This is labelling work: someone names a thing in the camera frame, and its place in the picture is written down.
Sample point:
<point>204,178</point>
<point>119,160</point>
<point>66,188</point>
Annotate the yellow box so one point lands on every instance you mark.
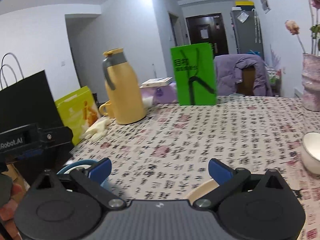
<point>245,5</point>

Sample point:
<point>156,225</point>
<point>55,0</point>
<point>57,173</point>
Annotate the large white bowl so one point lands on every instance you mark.
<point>311,155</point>

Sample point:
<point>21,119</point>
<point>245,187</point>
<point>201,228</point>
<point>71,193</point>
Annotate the person's left hand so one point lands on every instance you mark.
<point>17,192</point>

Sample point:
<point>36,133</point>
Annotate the calligraphy print tablecloth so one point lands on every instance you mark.
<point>175,142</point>

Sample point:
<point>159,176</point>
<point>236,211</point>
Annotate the wooden chair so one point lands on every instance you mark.
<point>247,82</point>

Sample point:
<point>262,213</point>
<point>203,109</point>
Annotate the white paper sheet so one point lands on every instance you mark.
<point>204,33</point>

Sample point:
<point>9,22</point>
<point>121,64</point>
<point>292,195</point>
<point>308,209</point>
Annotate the yellow mug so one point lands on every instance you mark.
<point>111,110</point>

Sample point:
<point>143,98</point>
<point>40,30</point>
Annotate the storage rack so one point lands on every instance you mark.
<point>273,77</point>

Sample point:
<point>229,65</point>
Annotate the blue bowl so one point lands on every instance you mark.
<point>75,164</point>

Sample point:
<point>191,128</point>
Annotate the yellow-green snack bag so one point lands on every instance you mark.
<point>72,115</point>

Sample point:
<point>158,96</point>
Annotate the cream plate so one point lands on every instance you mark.
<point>200,191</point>

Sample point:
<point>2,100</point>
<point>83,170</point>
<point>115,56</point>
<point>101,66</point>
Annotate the purple tissue pack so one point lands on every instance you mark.
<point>162,93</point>

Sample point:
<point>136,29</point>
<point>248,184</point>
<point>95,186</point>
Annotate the yellow thermos jug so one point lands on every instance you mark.
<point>125,97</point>

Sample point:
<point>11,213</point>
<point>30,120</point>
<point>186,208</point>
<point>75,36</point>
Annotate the grey refrigerator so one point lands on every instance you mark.
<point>246,37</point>

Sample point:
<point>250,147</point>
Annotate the dried pink roses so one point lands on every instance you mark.
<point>292,26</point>

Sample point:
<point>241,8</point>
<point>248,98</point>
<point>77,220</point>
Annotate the white rubber gloves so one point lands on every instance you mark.
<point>96,128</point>

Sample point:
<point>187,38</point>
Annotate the black paper bag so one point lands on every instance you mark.
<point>30,100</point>

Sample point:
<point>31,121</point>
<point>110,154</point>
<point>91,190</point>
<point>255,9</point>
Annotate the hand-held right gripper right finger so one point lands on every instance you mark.
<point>218,171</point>

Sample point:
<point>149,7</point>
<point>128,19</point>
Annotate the grey side door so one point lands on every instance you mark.
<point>176,32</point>

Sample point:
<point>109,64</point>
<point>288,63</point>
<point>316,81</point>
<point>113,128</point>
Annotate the clear plastic pouch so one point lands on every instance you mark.
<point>242,16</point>

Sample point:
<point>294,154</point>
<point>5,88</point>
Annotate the purple jacket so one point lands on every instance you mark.
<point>227,75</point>

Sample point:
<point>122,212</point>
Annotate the dark entrance door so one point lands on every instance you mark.
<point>220,40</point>

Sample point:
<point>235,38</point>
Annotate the green paper bag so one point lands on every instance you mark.
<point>182,90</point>

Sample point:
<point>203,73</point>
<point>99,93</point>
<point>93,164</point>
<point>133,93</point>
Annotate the white folded umbrella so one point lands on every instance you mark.
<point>256,30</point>

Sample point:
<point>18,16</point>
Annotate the flat white box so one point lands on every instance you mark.
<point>157,82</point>

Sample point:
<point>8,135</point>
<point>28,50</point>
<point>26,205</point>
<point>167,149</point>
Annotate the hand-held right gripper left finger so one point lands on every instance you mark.
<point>101,170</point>

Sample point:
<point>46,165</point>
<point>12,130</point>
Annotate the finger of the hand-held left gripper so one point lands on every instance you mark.
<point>31,154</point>
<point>55,136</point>

